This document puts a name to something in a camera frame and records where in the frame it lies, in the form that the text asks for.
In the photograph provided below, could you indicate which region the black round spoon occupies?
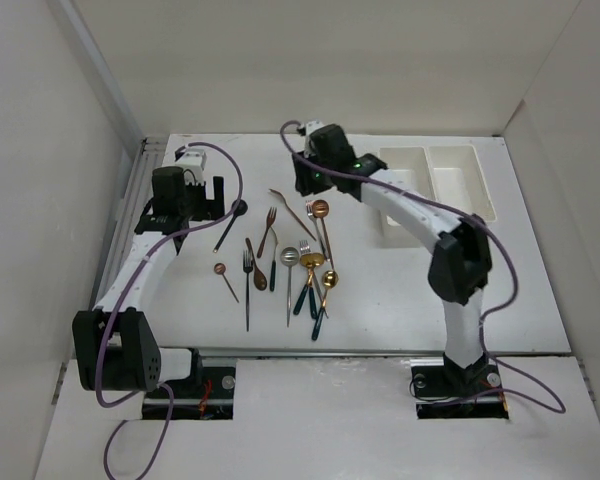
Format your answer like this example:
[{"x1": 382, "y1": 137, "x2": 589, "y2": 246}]
[{"x1": 213, "y1": 200, "x2": 248, "y2": 253}]

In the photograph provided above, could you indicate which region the copper round spoon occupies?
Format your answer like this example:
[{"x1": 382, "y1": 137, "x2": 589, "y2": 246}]
[{"x1": 311, "y1": 199, "x2": 335, "y2": 268}]

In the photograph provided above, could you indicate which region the small copper ridged spoon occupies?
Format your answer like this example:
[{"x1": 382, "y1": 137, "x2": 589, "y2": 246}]
[{"x1": 213, "y1": 262, "x2": 240, "y2": 303}]

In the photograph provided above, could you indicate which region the black fork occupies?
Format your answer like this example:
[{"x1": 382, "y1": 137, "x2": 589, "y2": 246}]
[{"x1": 243, "y1": 249, "x2": 254, "y2": 332}]

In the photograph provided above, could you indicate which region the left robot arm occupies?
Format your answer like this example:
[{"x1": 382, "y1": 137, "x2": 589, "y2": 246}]
[{"x1": 72, "y1": 166, "x2": 225, "y2": 397}]

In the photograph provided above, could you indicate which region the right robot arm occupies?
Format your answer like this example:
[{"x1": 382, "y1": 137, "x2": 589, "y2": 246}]
[{"x1": 292, "y1": 121, "x2": 492, "y2": 394}]

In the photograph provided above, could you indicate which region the thin copper bent fork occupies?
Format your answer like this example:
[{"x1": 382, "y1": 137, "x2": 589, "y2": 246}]
[{"x1": 268, "y1": 188, "x2": 317, "y2": 241}]

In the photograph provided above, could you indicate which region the brown wooden fork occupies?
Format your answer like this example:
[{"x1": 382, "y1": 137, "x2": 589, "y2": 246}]
[{"x1": 257, "y1": 207, "x2": 277, "y2": 258}]

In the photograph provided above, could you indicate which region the white left container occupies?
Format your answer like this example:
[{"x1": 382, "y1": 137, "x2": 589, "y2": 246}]
[{"x1": 378, "y1": 145, "x2": 439, "y2": 250}]

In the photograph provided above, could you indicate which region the white container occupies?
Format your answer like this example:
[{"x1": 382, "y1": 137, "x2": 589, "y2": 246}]
[
  {"x1": 378, "y1": 145, "x2": 439, "y2": 250},
  {"x1": 429, "y1": 145, "x2": 496, "y2": 223}
]

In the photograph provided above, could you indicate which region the silver ridged spoon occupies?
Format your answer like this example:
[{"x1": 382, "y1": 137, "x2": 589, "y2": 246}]
[{"x1": 280, "y1": 246, "x2": 300, "y2": 327}]

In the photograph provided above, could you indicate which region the brown wooden spoon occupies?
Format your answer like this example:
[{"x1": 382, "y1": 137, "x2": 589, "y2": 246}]
[{"x1": 245, "y1": 237, "x2": 267, "y2": 291}]

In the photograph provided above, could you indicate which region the white right container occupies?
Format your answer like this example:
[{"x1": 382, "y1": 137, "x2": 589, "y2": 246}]
[{"x1": 429, "y1": 145, "x2": 496, "y2": 223}]

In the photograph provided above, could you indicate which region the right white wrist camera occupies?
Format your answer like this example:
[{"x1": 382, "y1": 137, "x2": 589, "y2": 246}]
[{"x1": 296, "y1": 120, "x2": 325, "y2": 152}]

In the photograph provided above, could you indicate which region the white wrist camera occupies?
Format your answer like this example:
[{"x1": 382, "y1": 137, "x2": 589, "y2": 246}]
[
  {"x1": 296, "y1": 120, "x2": 325, "y2": 152},
  {"x1": 174, "y1": 145, "x2": 207, "y2": 176}
]

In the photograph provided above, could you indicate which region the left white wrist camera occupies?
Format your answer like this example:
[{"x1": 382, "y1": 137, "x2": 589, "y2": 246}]
[{"x1": 174, "y1": 145, "x2": 207, "y2": 176}]

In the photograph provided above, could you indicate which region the aluminium frame rail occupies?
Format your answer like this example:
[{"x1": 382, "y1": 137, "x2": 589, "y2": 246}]
[{"x1": 85, "y1": 137, "x2": 168, "y2": 311}]

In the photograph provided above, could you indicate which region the silver fork green handle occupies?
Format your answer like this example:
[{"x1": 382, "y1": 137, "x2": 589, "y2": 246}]
[{"x1": 299, "y1": 240, "x2": 318, "y2": 320}]

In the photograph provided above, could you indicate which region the gold spoon green handle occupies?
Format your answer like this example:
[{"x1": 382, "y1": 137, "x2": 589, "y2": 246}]
[
  {"x1": 293, "y1": 253, "x2": 325, "y2": 315},
  {"x1": 311, "y1": 270, "x2": 339, "y2": 341}
]

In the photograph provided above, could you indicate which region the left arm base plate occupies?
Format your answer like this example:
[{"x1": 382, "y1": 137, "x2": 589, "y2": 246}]
[{"x1": 167, "y1": 358, "x2": 237, "y2": 421}]

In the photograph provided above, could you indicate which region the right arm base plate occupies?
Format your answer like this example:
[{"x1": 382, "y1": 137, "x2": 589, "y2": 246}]
[{"x1": 409, "y1": 357, "x2": 509, "y2": 420}]

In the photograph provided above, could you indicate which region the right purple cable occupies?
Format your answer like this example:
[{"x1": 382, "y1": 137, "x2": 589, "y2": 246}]
[{"x1": 279, "y1": 119, "x2": 567, "y2": 415}]

